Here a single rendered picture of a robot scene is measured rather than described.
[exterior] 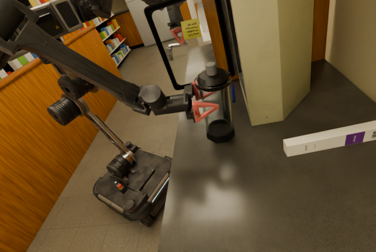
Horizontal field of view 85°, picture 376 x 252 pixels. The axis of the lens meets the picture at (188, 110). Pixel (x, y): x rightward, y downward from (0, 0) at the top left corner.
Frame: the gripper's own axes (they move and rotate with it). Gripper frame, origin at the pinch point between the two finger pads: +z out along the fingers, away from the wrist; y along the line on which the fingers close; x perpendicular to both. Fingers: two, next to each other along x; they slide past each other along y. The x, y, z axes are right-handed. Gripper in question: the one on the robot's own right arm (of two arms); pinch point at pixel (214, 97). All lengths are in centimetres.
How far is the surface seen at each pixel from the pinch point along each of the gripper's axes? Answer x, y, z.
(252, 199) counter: 17.7, -23.8, 6.1
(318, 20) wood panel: -4, 40, 47
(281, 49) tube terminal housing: -10.2, 4.6, 20.6
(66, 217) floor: 129, 35, -148
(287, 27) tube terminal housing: -15.2, 7.1, 22.7
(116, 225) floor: 123, 21, -93
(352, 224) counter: 15.7, -32.3, 25.1
